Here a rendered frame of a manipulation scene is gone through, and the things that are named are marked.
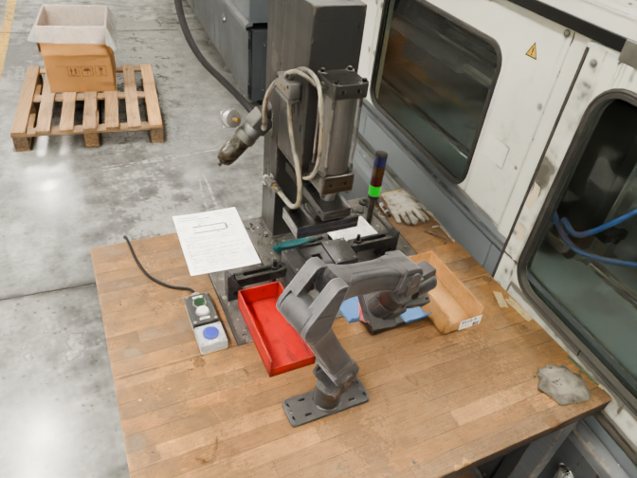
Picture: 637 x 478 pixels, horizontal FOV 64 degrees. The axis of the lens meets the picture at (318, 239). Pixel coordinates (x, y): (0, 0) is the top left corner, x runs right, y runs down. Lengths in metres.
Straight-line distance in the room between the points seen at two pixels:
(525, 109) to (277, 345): 0.97
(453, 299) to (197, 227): 0.83
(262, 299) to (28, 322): 1.58
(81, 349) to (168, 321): 1.23
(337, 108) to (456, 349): 0.70
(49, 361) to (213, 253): 1.22
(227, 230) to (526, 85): 1.00
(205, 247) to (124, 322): 0.36
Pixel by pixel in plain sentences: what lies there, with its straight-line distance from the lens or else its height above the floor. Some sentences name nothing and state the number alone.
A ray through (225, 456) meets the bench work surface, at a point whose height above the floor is 0.90.
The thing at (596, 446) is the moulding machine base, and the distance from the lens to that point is 1.68.
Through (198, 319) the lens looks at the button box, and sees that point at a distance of 1.37.
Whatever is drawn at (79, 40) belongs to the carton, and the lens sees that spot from 4.42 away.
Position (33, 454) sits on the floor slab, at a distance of 2.36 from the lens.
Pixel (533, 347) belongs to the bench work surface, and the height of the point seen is 0.90.
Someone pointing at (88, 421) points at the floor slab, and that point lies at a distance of 2.38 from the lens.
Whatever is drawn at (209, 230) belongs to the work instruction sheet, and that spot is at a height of 0.90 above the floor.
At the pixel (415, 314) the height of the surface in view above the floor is 0.92.
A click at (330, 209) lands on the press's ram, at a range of 1.32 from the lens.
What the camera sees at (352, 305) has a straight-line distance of 1.33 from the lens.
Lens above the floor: 1.94
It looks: 39 degrees down
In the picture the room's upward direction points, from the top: 7 degrees clockwise
